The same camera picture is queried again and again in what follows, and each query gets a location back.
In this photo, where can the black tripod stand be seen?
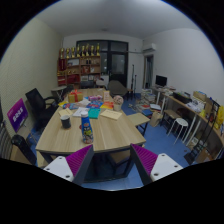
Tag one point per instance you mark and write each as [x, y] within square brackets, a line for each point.
[133, 78]

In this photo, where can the blue and red booklet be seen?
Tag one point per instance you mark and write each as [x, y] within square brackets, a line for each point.
[70, 106]

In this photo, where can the blue printed booklet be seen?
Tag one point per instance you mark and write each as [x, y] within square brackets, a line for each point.
[94, 104]

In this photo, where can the dark glass door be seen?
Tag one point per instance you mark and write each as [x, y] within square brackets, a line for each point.
[118, 63]

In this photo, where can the long wooden side desk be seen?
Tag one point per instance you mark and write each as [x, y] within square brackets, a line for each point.
[186, 108]

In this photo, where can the blue drink bottle white cap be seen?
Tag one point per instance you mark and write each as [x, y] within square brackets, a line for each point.
[87, 130]

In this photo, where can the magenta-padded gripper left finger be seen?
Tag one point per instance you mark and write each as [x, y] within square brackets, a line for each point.
[79, 160]

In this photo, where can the yellow booklet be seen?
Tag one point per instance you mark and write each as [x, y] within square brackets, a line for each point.
[63, 103]

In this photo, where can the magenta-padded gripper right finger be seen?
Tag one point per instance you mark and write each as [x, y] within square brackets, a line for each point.
[145, 159]

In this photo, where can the white air conditioner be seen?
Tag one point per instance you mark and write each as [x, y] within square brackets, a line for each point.
[149, 47]

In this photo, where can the white round stool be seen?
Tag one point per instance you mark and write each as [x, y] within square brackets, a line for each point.
[180, 122]

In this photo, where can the wooden stool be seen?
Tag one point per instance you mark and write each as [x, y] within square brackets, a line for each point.
[170, 114]

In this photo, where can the orange standing card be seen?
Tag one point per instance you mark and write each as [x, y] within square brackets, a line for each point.
[107, 96]

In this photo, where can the small wooden side table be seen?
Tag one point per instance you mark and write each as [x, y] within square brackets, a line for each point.
[138, 118]

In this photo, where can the yellow gift box red ribbon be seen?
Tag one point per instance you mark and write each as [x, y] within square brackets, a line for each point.
[75, 97]

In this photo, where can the black computer monitor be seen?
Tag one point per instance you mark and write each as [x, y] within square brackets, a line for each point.
[161, 80]

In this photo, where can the black office chair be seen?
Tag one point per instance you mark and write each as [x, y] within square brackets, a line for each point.
[38, 105]

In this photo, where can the black metal rack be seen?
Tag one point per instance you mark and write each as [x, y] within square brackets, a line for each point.
[205, 133]

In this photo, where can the large beige book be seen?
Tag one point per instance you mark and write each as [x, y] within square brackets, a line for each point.
[111, 114]

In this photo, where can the pile of books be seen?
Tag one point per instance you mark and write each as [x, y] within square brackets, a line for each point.
[144, 101]

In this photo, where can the orange book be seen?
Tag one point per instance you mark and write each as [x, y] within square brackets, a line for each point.
[107, 106]

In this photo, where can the wooden shelf unit with trophies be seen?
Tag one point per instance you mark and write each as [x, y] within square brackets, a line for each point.
[79, 68]

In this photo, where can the teal book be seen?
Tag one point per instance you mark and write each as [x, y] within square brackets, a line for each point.
[94, 113]

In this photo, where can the purple sign board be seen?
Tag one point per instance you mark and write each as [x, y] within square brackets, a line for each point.
[17, 115]

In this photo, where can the grey-brown armchair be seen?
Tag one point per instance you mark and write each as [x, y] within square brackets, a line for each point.
[117, 88]

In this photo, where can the black mug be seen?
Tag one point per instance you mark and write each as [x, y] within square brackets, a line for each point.
[65, 122]

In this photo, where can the white paper sheet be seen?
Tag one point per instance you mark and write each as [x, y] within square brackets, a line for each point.
[79, 112]

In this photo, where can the small beige book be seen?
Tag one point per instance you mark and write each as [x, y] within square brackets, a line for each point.
[65, 112]

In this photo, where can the small round white table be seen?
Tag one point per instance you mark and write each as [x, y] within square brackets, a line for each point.
[58, 89]

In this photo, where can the pink box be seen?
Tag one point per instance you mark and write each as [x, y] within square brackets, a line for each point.
[95, 98]

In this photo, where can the pink flowers in white pot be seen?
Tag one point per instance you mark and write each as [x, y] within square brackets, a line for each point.
[118, 101]

